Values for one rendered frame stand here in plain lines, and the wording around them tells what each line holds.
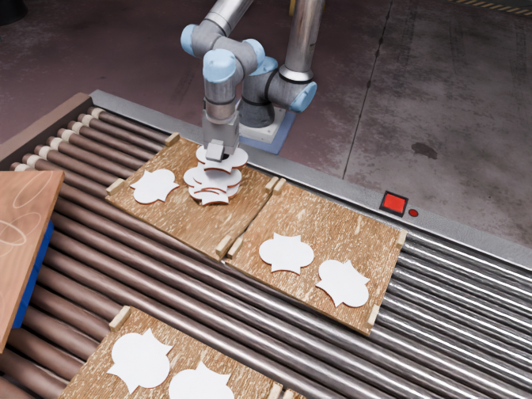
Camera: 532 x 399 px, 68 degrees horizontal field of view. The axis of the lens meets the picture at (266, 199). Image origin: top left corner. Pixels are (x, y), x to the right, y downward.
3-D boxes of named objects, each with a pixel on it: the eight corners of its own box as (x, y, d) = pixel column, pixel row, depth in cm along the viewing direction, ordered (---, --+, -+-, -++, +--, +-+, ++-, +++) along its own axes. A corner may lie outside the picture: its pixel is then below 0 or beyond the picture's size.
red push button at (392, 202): (385, 195, 128) (387, 192, 127) (404, 203, 126) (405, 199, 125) (381, 208, 124) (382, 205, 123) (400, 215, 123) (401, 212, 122)
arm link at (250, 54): (233, 28, 103) (207, 44, 96) (268, 42, 99) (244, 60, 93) (233, 56, 109) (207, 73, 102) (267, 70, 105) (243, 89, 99)
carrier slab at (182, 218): (178, 138, 139) (178, 134, 138) (279, 184, 128) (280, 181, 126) (105, 201, 119) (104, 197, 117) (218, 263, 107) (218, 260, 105)
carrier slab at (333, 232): (282, 184, 128) (282, 180, 127) (404, 236, 117) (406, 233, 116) (224, 264, 107) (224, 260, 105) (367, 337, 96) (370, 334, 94)
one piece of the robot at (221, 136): (191, 119, 95) (196, 167, 107) (227, 126, 94) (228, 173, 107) (207, 92, 103) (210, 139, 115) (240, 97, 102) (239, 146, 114)
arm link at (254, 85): (252, 82, 151) (256, 47, 141) (283, 95, 147) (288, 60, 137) (234, 94, 143) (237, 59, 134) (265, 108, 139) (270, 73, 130)
